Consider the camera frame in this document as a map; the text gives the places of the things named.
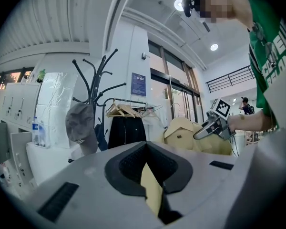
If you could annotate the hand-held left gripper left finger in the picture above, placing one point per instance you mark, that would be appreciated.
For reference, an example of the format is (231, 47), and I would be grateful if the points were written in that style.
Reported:
(90, 190)

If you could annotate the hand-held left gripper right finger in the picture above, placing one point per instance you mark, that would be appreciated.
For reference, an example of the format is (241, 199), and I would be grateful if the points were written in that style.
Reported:
(200, 190)

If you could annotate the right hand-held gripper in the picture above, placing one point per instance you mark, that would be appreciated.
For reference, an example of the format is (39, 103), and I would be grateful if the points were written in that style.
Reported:
(220, 107)

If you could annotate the beige jacket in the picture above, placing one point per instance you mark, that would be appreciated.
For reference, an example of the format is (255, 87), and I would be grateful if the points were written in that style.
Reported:
(181, 130)

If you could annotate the black coat stand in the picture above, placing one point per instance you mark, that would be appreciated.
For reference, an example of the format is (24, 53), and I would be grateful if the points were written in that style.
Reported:
(95, 87)

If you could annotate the person's right forearm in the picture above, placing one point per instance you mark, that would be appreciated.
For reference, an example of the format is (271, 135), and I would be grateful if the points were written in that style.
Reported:
(252, 121)

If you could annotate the black cap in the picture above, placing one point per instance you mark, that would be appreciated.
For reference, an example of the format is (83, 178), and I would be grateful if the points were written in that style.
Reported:
(101, 137)

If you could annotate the glass sliding door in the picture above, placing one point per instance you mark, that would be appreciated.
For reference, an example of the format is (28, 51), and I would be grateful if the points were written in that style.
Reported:
(176, 85)

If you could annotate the black balcony railing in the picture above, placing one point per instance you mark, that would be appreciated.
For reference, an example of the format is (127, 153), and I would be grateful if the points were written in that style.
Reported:
(231, 79)

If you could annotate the grey cap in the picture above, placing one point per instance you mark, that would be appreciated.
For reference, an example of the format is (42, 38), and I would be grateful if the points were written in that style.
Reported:
(82, 128)

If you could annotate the black hanging jacket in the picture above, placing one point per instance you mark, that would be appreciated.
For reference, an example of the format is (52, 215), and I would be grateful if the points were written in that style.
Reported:
(126, 132)

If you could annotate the white floor plan sign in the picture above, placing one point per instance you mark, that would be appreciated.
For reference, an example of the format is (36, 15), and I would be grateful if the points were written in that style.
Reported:
(138, 99)

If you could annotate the person's green printed t-shirt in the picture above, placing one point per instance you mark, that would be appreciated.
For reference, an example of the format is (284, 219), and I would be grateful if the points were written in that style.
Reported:
(264, 85)

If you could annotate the black garment rack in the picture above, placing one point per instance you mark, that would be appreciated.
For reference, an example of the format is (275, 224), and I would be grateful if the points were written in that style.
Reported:
(133, 101)

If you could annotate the blue label water bottle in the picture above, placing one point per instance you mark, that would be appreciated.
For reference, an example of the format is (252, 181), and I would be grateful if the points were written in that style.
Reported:
(37, 130)

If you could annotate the round ceiling light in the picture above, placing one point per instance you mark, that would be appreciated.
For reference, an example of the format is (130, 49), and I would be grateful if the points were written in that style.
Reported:
(178, 4)
(214, 47)

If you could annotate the plastic wrapped white panel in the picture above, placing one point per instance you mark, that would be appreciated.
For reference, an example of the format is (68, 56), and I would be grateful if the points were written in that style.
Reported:
(57, 108)

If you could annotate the white metal locker cabinet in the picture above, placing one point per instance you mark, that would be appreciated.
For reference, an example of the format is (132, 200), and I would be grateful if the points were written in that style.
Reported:
(16, 118)

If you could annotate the dark eyeglasses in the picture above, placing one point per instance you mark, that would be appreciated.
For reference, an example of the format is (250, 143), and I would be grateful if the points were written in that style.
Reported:
(262, 37)

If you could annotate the green plastic bottle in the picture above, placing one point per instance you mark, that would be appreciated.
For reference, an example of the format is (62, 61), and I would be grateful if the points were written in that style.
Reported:
(41, 76)

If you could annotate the person's head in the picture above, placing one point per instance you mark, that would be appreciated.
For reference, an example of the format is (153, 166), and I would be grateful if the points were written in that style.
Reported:
(217, 6)

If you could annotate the dark framed window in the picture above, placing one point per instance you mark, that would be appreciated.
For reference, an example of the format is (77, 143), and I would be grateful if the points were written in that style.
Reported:
(12, 77)

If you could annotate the blue wall poster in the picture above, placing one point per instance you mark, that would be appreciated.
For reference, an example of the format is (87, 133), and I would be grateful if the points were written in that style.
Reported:
(138, 83)

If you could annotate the small wall sensor box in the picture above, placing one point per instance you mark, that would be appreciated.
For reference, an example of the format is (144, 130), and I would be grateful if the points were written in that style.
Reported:
(144, 55)

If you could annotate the black head camera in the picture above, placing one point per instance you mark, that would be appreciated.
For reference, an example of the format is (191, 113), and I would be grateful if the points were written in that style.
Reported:
(188, 7)

